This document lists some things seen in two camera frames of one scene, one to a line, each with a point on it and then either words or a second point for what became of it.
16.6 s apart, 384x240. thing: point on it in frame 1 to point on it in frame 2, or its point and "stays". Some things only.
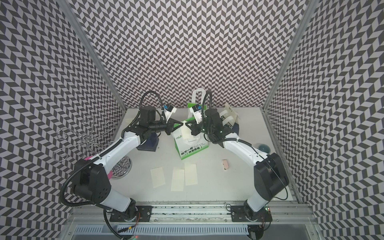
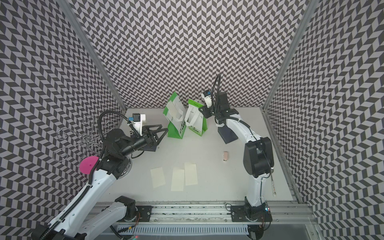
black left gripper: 170,125 to 153,140
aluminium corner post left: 92,51 stays
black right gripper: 193,127 to 205,111
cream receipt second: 178,180 stays
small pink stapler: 225,164 to 225,156
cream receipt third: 191,175 stays
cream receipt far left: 157,176 stays
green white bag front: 188,144 to 175,111
